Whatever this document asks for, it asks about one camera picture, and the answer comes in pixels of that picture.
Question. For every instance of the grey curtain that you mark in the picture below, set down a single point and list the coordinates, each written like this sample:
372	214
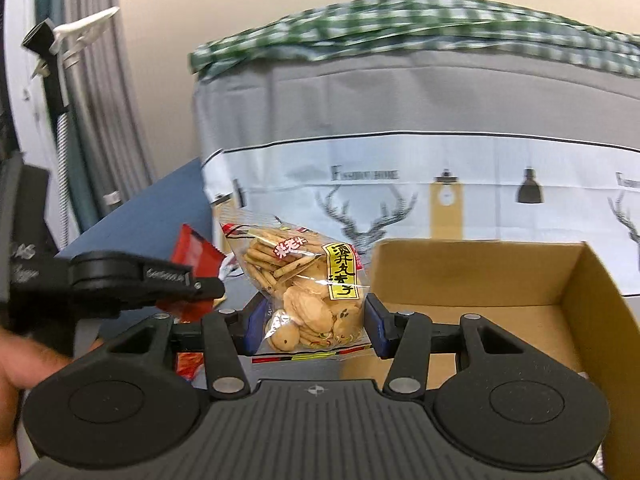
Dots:
105	125

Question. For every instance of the black model stand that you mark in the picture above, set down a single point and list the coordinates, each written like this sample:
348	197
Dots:
50	60

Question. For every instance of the green checked cloth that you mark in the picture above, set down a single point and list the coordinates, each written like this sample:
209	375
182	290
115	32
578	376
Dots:
400	25

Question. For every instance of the clear bag of rice crackers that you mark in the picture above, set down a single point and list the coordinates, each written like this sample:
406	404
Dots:
305	290

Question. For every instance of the blue sofa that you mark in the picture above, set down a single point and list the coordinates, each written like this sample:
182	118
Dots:
150	210

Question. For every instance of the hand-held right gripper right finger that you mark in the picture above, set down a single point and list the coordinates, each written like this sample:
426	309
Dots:
376	322

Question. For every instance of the bright red snack packet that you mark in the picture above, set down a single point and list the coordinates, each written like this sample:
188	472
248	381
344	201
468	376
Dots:
192	255

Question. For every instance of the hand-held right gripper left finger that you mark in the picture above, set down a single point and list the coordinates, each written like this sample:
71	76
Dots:
256	321

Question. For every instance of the large brown cardboard box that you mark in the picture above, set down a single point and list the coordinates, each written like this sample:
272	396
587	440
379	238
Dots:
500	280

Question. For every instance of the person's left hand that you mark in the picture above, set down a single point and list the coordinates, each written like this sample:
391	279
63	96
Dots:
20	375

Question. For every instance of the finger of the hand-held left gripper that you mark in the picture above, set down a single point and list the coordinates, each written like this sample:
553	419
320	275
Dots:
145	280

